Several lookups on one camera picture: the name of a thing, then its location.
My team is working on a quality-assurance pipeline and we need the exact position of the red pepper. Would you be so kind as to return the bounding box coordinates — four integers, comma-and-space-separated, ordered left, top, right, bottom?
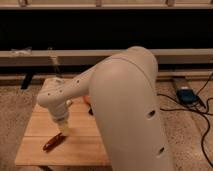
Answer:
42, 133, 66, 152

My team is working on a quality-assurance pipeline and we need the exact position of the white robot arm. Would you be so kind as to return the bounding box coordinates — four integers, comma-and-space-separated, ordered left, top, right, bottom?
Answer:
37, 46, 175, 171

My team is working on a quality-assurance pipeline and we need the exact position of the wooden table board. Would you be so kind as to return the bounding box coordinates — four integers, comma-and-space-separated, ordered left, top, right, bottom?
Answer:
14, 77, 112, 167

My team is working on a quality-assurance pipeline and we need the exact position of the orange plate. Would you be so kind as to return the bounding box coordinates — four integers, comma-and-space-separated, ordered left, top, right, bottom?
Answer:
83, 96, 90, 104

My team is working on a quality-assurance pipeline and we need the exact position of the blue power adapter box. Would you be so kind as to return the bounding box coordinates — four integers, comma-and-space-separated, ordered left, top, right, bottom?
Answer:
176, 89, 198, 104

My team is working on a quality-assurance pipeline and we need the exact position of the black bracket leg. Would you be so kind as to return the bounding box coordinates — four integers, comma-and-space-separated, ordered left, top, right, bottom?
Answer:
21, 73, 34, 90

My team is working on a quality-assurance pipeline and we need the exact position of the black cable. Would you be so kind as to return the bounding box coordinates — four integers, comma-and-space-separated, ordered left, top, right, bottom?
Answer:
156, 71, 213, 169

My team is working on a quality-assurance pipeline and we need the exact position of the wooden rail beam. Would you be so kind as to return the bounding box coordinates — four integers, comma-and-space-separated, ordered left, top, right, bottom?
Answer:
0, 49, 213, 67

